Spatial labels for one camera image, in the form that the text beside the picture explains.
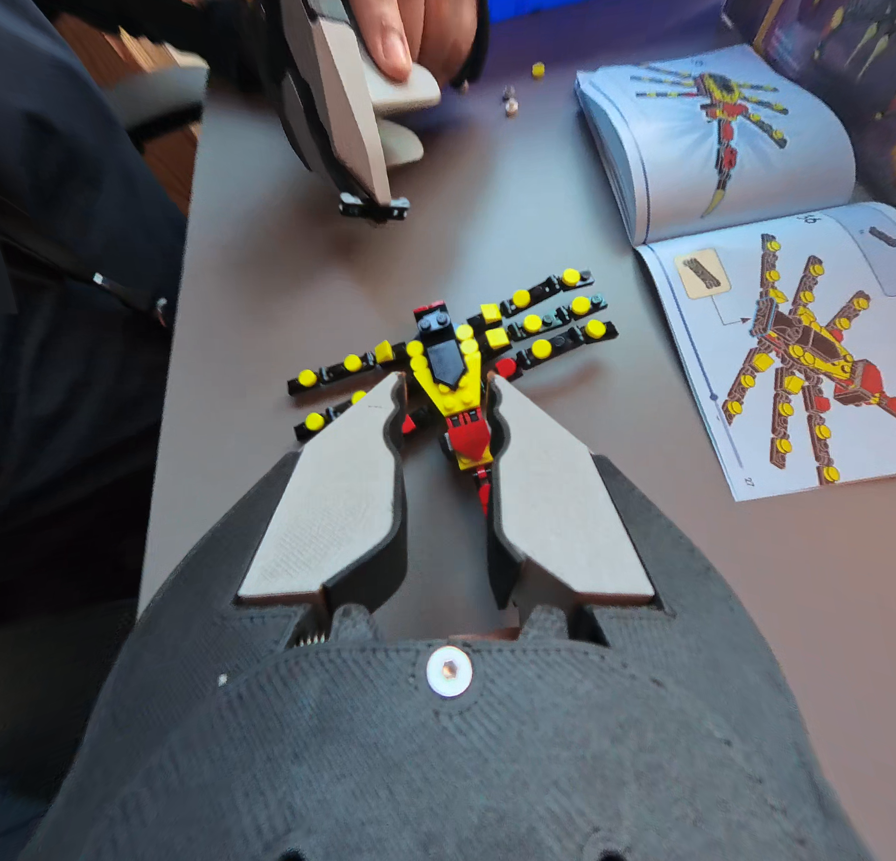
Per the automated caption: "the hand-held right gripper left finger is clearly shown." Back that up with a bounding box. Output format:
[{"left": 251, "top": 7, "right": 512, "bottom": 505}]
[{"left": 237, "top": 371, "right": 410, "bottom": 638}]

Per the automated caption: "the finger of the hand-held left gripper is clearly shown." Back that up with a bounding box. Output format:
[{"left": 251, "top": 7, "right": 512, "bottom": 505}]
[
  {"left": 276, "top": 0, "right": 393, "bottom": 205},
  {"left": 269, "top": 31, "right": 366, "bottom": 203}
]

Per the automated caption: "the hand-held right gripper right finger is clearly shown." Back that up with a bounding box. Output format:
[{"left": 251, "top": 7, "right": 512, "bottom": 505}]
[{"left": 485, "top": 373, "right": 657, "bottom": 631}]

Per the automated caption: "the black lego leg piece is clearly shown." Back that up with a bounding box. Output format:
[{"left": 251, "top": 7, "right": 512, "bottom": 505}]
[{"left": 339, "top": 192, "right": 410, "bottom": 225}]

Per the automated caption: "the yellow black lego spider model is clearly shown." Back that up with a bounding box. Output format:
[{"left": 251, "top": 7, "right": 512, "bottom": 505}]
[{"left": 287, "top": 267, "right": 620, "bottom": 519}]

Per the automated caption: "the lego instruction booklet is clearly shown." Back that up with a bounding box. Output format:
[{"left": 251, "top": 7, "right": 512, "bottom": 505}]
[{"left": 574, "top": 43, "right": 896, "bottom": 504}]

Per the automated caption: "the purple lego set box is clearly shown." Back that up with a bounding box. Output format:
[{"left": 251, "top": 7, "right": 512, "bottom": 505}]
[{"left": 721, "top": 0, "right": 896, "bottom": 204}]

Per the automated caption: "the person's left hand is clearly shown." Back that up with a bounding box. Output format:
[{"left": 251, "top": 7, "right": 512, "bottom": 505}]
[{"left": 332, "top": 0, "right": 485, "bottom": 85}]

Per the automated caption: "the person's dark clothing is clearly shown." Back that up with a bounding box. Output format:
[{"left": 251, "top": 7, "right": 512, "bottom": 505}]
[{"left": 0, "top": 0, "right": 191, "bottom": 861}]

